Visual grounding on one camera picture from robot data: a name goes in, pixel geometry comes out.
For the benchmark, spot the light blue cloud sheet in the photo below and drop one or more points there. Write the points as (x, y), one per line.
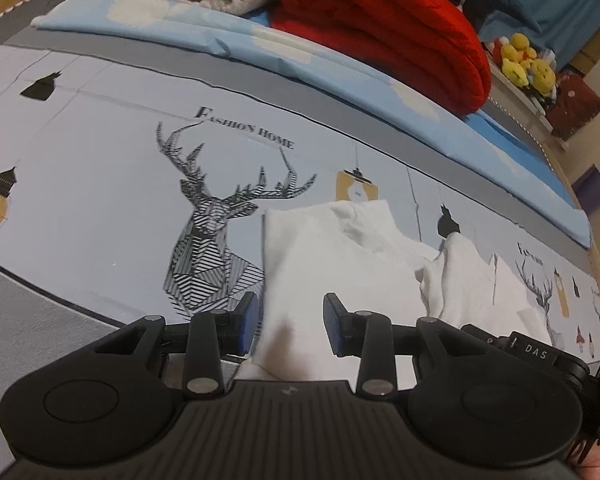
(475, 140)

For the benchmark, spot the yellow plush toys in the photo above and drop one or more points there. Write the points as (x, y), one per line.
(525, 67)

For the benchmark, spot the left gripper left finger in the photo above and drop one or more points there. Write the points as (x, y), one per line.
(212, 335)

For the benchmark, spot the person's right hand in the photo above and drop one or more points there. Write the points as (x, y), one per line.
(585, 461)

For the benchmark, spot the red folded blanket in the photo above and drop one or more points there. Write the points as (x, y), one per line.
(427, 44)

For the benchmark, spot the purple box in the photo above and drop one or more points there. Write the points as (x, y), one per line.
(587, 190)

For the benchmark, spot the white long-sleeve shirt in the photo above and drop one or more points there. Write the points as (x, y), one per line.
(356, 251)

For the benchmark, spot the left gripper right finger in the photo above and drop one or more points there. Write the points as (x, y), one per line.
(367, 336)

